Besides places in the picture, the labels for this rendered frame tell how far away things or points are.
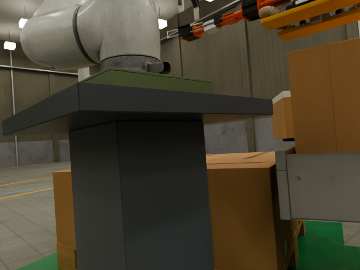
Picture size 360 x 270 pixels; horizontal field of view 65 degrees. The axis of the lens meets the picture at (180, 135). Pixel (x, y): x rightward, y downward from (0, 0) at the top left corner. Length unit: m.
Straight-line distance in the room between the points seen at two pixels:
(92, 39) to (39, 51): 0.17
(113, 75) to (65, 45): 0.26
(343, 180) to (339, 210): 0.08
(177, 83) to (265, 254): 0.75
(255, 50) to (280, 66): 1.27
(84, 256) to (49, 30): 0.57
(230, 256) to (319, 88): 0.70
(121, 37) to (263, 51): 10.62
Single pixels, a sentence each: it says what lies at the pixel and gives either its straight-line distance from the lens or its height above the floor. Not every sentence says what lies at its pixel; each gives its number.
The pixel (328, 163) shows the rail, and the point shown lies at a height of 0.57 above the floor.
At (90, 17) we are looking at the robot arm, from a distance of 0.76.
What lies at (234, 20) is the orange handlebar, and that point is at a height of 1.21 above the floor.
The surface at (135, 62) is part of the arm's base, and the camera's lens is 0.68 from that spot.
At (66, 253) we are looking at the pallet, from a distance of 1.78.
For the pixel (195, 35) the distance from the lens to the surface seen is 1.53.
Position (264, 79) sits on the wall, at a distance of 11.02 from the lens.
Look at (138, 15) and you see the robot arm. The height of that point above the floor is 0.96.
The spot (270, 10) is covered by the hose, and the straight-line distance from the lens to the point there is 1.25.
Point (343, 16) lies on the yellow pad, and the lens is 1.34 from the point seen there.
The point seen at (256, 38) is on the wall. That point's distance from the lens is 11.50.
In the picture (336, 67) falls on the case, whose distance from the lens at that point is 1.08.
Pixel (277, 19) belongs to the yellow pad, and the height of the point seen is 1.10.
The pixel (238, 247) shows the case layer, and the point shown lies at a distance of 1.18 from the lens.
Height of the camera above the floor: 0.66
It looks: 1 degrees up
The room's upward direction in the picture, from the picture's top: 4 degrees counter-clockwise
